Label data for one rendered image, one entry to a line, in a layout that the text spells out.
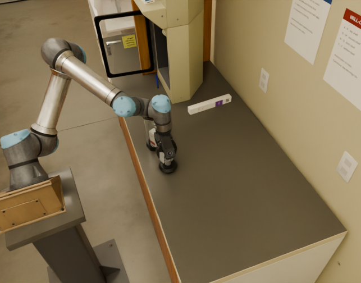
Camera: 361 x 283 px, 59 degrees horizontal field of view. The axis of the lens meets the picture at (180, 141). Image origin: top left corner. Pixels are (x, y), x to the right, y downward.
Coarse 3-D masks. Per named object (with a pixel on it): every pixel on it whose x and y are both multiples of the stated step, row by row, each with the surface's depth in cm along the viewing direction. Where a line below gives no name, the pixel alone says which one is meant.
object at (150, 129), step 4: (144, 120) 151; (148, 120) 148; (144, 124) 154; (148, 124) 151; (152, 124) 150; (148, 128) 153; (152, 128) 152; (148, 132) 155; (152, 132) 154; (148, 136) 158; (152, 136) 156; (148, 140) 160; (152, 140) 158; (148, 144) 162; (152, 144) 160; (156, 144) 160
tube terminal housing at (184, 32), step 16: (160, 0) 156; (176, 0) 149; (192, 0) 155; (176, 16) 155; (192, 16) 161; (176, 32) 160; (192, 32) 167; (176, 48) 166; (192, 48) 173; (176, 64) 173; (192, 64) 180; (160, 80) 207; (176, 80) 180; (192, 80) 187; (176, 96) 187; (192, 96) 195
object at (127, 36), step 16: (128, 16) 179; (112, 32) 183; (128, 32) 185; (144, 32) 188; (112, 48) 190; (128, 48) 192; (144, 48) 195; (112, 64) 197; (128, 64) 200; (144, 64) 202
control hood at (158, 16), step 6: (138, 0) 158; (156, 0) 157; (138, 6) 153; (144, 6) 152; (150, 6) 152; (156, 6) 152; (162, 6) 152; (144, 12) 148; (150, 12) 149; (156, 12) 150; (162, 12) 151; (150, 18) 151; (156, 18) 152; (162, 18) 153; (156, 24) 154; (162, 24) 155
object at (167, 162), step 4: (164, 160) 150; (168, 160) 150; (172, 160) 154; (160, 164) 152; (164, 164) 152; (168, 164) 151; (172, 164) 152; (176, 164) 153; (160, 168) 152; (164, 168) 150; (168, 168) 150; (172, 168) 151; (168, 172) 152
